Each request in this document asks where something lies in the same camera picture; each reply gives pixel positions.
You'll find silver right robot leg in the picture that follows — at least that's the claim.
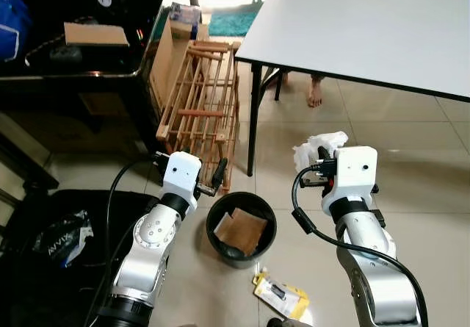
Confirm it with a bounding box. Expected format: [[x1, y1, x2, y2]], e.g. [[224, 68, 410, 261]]
[[265, 316, 295, 327]]

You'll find black table leg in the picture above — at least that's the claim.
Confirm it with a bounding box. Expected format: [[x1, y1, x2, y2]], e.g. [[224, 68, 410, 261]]
[[275, 68, 289, 102], [248, 61, 264, 177]]

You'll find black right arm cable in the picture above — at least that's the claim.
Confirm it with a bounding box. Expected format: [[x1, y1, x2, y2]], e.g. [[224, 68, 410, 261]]
[[292, 164, 430, 327]]

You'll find yellow white product box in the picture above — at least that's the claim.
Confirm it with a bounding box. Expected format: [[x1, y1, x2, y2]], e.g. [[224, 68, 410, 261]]
[[253, 268, 311, 320]]

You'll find flat brown cardboard box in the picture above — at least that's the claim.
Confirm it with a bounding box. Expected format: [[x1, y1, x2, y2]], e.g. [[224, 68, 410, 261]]
[[64, 22, 131, 48]]

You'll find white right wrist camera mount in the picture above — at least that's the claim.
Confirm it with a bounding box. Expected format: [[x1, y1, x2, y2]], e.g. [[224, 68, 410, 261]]
[[325, 146, 379, 204]]

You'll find small printed packet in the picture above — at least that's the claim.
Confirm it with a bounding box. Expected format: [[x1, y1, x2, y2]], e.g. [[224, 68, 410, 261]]
[[170, 3, 203, 26]]

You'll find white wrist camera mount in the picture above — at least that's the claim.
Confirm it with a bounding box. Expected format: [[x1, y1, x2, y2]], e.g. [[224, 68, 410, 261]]
[[162, 151, 203, 198], [325, 146, 379, 204]]

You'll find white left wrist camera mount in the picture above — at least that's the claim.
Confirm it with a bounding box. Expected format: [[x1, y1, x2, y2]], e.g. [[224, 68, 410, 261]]
[[162, 151, 203, 198]]

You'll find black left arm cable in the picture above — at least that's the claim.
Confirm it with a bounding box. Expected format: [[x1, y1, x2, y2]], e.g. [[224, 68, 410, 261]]
[[82, 152, 171, 327]]

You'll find black floor bag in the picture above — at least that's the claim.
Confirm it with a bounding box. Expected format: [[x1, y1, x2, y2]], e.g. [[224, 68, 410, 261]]
[[0, 187, 161, 327]]

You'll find teal shaggy mat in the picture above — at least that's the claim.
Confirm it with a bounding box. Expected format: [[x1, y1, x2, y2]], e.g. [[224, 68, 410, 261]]
[[208, 10, 260, 38]]

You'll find person bare foot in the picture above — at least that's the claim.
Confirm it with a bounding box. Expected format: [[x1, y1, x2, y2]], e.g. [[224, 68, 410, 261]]
[[308, 76, 324, 108]]

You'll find brown cardboard piece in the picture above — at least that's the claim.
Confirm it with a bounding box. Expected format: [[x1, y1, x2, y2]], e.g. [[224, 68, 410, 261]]
[[214, 208, 269, 256]]

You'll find blue bag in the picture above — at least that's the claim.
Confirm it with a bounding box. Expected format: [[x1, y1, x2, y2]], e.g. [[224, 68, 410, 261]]
[[0, 0, 35, 64]]

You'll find tall brown cardboard box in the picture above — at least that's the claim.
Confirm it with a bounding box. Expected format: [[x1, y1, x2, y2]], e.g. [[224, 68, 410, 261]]
[[149, 18, 211, 115]]

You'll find white tissue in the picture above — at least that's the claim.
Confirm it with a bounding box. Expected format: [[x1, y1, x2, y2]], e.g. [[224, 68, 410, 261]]
[[292, 130, 350, 172]]

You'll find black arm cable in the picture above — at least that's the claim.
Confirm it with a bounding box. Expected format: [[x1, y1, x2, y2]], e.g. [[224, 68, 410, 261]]
[[292, 164, 430, 327], [82, 152, 171, 327]]

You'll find black round rubbish bin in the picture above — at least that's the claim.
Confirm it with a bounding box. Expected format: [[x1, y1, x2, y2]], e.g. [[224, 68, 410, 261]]
[[206, 192, 278, 270]]

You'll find black glossy desk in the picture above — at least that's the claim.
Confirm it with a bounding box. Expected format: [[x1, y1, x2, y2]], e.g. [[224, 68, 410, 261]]
[[0, 0, 177, 155]]

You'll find wooden slatted rack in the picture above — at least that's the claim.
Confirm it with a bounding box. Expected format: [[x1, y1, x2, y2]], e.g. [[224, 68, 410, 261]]
[[156, 39, 242, 193]]

